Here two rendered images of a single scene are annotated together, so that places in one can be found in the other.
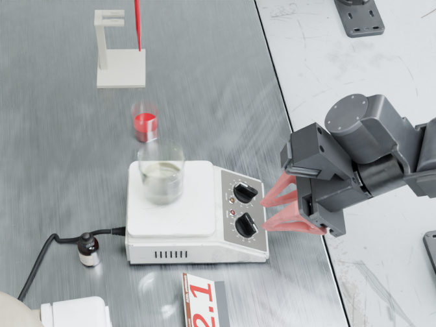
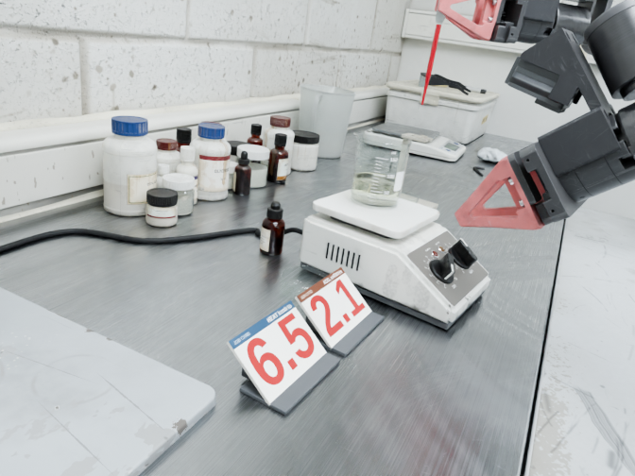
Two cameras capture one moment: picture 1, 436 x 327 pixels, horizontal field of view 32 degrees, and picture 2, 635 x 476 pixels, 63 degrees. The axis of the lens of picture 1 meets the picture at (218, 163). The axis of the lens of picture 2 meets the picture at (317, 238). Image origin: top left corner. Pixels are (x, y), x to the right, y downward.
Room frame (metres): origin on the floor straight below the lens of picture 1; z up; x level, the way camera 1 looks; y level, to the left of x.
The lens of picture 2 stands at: (0.02, -0.25, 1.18)
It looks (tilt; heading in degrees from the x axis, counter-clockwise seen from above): 22 degrees down; 37
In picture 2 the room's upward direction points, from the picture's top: 8 degrees clockwise
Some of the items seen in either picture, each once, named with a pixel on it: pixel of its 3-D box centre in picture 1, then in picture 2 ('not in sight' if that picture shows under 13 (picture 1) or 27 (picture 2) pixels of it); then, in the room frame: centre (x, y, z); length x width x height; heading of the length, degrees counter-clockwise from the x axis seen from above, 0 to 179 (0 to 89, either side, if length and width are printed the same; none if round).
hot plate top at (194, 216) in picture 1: (171, 197); (377, 210); (0.54, 0.06, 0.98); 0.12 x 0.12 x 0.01; 5
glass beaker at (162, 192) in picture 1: (160, 176); (376, 171); (0.55, 0.08, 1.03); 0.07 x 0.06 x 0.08; 133
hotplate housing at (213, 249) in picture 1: (189, 213); (389, 249); (0.54, 0.04, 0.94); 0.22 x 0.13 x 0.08; 95
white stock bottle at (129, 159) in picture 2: not in sight; (129, 164); (0.41, 0.39, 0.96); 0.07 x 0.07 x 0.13
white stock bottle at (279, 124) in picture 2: not in sight; (278, 144); (0.76, 0.44, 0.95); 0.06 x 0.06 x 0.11
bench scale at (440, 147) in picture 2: not in sight; (415, 141); (1.32, 0.45, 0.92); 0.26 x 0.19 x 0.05; 107
